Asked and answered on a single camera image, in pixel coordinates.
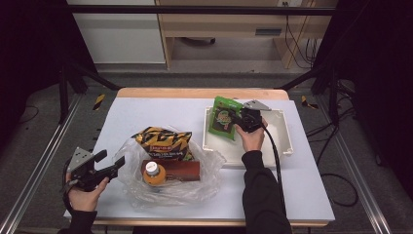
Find person's left hand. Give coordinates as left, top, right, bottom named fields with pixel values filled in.
left=65, top=172, right=111, bottom=213

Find white table mat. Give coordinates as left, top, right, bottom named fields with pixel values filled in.
left=62, top=97, right=336, bottom=223

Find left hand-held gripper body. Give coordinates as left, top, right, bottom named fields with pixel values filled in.
left=65, top=146, right=110, bottom=193

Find green snack packet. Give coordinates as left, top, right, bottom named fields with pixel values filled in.
left=207, top=96, right=244, bottom=141

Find clear plastic shopping bag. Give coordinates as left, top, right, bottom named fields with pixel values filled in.
left=113, top=136, right=227, bottom=209

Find white plastic tray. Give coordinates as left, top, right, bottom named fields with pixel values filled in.
left=202, top=106, right=294, bottom=170

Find wooden desk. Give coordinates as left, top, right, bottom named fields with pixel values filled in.
left=155, top=0, right=339, bottom=70

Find black yellow chips bag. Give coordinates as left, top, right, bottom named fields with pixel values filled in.
left=131, top=126, right=195, bottom=163

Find yellow black floor tape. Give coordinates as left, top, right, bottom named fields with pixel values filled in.
left=300, top=95, right=319, bottom=110
left=93, top=93, right=106, bottom=111

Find black metal stand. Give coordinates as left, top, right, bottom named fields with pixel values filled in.
left=276, top=64, right=342, bottom=125
left=57, top=61, right=121, bottom=125

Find black floor cables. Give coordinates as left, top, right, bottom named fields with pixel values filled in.
left=305, top=106, right=357, bottom=165

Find wooden table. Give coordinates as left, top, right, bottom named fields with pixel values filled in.
left=62, top=87, right=336, bottom=227

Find brown rectangular box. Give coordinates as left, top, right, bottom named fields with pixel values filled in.
left=140, top=159, right=202, bottom=182

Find right hand-held gripper cable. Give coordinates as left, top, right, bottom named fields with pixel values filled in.
left=259, top=123, right=359, bottom=217

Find black horizontal frame bar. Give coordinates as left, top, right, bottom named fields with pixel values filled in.
left=69, top=4, right=337, bottom=17

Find aluminium frame rail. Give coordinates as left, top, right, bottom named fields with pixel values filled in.
left=0, top=94, right=82, bottom=234
left=316, top=96, right=393, bottom=234

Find black hanging desk cables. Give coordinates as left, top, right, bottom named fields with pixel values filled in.
left=283, top=3, right=320, bottom=70

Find thin black floor cable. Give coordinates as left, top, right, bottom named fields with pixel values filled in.
left=19, top=105, right=40, bottom=125

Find orange juice bottle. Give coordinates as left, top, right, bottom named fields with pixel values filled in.
left=142, top=160, right=168, bottom=187

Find person's right hand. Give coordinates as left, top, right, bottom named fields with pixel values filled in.
left=235, top=117, right=269, bottom=153

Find white cabinet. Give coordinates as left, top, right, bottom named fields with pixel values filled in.
left=66, top=0, right=167, bottom=65

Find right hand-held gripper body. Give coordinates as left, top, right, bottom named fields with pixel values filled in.
left=239, top=99, right=272, bottom=134

